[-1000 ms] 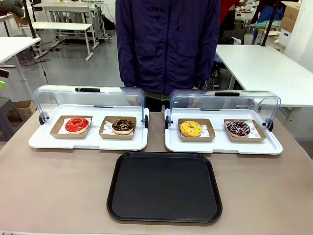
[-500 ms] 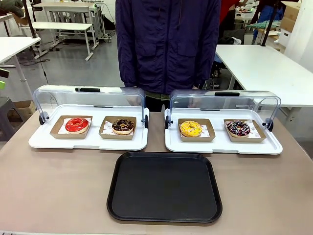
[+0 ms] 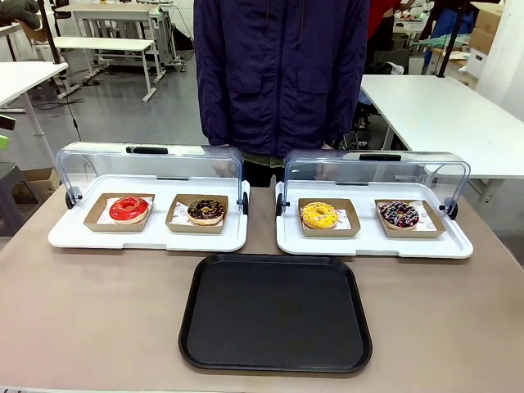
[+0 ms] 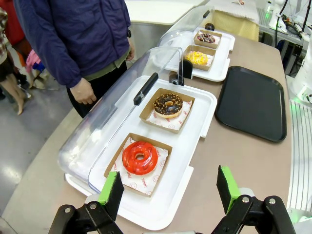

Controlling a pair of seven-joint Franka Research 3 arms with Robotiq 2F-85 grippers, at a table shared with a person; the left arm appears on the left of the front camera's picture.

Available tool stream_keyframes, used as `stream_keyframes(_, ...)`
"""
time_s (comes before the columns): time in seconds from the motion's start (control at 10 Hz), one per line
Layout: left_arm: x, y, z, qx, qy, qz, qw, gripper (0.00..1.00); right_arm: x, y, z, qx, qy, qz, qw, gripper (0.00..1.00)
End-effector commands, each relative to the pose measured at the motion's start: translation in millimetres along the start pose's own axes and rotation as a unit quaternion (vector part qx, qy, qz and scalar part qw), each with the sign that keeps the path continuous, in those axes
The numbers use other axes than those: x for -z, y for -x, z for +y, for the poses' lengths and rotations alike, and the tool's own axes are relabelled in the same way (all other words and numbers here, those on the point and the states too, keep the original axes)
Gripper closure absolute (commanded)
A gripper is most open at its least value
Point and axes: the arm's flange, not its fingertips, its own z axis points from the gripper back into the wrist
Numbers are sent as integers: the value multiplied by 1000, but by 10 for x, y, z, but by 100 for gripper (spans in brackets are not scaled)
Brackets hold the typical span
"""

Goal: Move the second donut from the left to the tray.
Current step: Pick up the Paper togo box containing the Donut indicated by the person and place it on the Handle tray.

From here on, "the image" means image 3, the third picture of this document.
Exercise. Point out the person in red top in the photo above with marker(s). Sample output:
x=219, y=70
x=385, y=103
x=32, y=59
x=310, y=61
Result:
x=385, y=16

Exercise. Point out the person's right hand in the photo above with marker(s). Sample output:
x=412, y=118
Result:
x=224, y=167

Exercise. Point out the white storage box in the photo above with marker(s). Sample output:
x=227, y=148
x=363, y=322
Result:
x=477, y=61

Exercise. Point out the person's left hand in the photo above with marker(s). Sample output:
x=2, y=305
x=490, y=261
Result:
x=323, y=171

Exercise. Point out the olive green jacket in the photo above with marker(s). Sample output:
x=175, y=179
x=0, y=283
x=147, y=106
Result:
x=16, y=10

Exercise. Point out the grey plastic stool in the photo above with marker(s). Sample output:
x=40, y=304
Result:
x=10, y=196

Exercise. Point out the white desk with frame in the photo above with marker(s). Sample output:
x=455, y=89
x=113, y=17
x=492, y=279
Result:
x=123, y=12

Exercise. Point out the brown cardboard donut tray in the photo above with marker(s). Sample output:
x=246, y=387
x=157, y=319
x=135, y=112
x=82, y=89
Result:
x=92, y=224
x=174, y=227
x=352, y=229
x=434, y=229

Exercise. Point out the person in navy jacket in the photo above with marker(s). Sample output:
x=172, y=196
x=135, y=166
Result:
x=282, y=73

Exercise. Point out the white printed paper liner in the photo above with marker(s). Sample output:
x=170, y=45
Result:
x=344, y=219
x=180, y=217
x=105, y=206
x=425, y=219

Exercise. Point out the yellow glazed donut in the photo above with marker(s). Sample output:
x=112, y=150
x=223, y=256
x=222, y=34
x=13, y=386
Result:
x=313, y=219

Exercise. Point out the black vertical pole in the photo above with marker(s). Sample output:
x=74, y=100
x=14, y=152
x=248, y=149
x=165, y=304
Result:
x=450, y=37
x=48, y=32

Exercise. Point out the clear display case lid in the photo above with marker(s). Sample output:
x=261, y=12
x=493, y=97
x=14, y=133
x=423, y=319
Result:
x=147, y=163
x=380, y=168

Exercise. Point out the purple donut with white drizzle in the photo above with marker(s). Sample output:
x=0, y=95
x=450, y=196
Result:
x=393, y=217

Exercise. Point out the white display case base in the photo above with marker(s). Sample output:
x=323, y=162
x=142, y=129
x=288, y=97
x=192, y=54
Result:
x=368, y=247
x=155, y=241

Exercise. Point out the stacked cardboard boxes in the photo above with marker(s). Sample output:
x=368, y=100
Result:
x=495, y=24

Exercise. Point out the black plastic serving tray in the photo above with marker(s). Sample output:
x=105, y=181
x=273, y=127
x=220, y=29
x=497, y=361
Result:
x=274, y=315

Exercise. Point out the green cloth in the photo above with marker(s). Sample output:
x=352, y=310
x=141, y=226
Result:
x=430, y=43

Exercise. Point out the red glazed donut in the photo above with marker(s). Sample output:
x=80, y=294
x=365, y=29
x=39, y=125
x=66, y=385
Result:
x=123, y=213

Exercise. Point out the white table with round leg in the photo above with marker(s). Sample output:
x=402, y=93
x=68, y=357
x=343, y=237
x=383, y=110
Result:
x=20, y=79

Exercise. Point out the person in blue clothes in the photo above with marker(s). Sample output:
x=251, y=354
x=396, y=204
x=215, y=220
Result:
x=444, y=20

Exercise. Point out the cardboard box on floor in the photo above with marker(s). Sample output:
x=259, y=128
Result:
x=41, y=184

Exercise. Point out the chocolate donut with nut bits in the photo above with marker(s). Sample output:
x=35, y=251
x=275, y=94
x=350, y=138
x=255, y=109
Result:
x=196, y=213

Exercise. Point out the low white bench table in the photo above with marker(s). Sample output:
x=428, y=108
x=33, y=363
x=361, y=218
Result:
x=102, y=44

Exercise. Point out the large white table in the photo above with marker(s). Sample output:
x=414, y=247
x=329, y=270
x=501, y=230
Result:
x=442, y=118

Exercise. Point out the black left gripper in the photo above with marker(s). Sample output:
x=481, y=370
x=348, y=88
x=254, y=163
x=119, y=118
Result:
x=6, y=123

